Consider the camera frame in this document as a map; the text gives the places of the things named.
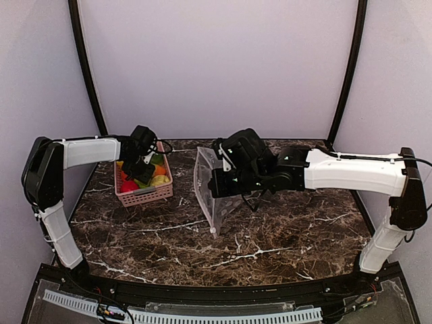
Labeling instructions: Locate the red toy food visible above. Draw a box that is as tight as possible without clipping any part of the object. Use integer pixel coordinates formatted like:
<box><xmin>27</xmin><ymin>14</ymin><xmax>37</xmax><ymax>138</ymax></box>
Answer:
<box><xmin>120</xmin><ymin>181</ymin><xmax>140</xmax><ymax>193</ymax></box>

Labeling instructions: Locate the green toy vegetable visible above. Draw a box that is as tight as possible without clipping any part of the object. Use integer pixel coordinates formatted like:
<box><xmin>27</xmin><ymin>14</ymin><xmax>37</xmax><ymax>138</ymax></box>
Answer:
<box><xmin>151</xmin><ymin>154</ymin><xmax>164</xmax><ymax>165</ymax></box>

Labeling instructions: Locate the clear zip top bag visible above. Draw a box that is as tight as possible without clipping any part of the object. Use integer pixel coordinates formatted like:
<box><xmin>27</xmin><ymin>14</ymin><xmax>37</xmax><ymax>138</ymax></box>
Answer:
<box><xmin>193</xmin><ymin>146</ymin><xmax>243</xmax><ymax>238</ymax></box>

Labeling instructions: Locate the light green toy lettuce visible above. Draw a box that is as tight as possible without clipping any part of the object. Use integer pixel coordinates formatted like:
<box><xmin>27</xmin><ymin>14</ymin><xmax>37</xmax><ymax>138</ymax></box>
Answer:
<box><xmin>134</xmin><ymin>179</ymin><xmax>149</xmax><ymax>188</ymax></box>

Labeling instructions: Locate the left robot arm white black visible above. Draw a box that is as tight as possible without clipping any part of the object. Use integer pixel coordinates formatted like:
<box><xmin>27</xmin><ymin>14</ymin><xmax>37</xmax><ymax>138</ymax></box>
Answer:
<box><xmin>21</xmin><ymin>126</ymin><xmax>159</xmax><ymax>271</ymax></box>

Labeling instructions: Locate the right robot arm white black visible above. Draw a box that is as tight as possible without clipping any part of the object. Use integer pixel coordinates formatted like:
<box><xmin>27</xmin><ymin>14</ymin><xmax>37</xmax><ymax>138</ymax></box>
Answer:
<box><xmin>208</xmin><ymin>128</ymin><xmax>431</xmax><ymax>274</ymax></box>

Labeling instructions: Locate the orange toy food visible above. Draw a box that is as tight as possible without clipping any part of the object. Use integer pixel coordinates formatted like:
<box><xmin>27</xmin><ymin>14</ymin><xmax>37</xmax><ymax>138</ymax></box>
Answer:
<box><xmin>153</xmin><ymin>165</ymin><xmax>167</xmax><ymax>176</ymax></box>

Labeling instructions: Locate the pale yellow toy food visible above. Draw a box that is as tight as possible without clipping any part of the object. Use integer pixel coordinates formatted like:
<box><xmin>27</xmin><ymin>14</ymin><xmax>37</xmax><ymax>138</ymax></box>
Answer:
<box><xmin>150</xmin><ymin>175</ymin><xmax>170</xmax><ymax>186</ymax></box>

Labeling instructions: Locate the pink plastic basket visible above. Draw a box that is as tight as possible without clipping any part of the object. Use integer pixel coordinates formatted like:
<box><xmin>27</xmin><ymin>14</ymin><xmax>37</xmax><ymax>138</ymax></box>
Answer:
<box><xmin>114</xmin><ymin>155</ymin><xmax>173</xmax><ymax>207</ymax></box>

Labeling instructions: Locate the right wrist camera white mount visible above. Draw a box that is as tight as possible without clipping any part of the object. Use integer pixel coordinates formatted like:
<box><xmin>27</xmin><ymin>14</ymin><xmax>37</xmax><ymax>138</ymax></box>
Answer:
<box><xmin>212</xmin><ymin>138</ymin><xmax>234</xmax><ymax>172</ymax></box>

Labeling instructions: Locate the black front rail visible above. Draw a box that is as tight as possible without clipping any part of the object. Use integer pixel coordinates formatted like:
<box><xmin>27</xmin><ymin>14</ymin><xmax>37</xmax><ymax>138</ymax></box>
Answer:
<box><xmin>50</xmin><ymin>268</ymin><xmax>381</xmax><ymax>308</ymax></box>

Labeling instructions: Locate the white slotted cable duct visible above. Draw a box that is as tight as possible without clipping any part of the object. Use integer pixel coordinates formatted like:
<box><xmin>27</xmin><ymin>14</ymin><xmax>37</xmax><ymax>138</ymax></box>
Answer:
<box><xmin>43</xmin><ymin>289</ymin><xmax>323</xmax><ymax>324</ymax></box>

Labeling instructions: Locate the left black frame post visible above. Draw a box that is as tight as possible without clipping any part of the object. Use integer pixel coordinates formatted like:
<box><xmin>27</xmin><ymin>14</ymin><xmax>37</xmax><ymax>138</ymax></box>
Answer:
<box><xmin>67</xmin><ymin>0</ymin><xmax>108</xmax><ymax>135</ymax></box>

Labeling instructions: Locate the black frame post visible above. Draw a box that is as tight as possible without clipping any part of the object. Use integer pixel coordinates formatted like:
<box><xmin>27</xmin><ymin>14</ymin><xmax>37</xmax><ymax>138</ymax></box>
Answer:
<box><xmin>67</xmin><ymin>0</ymin><xmax>108</xmax><ymax>135</ymax></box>
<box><xmin>327</xmin><ymin>0</ymin><xmax>368</xmax><ymax>147</ymax></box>

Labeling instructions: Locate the right black frame post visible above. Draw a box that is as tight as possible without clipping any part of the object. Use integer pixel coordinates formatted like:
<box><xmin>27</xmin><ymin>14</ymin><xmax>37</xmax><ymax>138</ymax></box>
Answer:
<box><xmin>327</xmin><ymin>0</ymin><xmax>368</xmax><ymax>147</ymax></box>

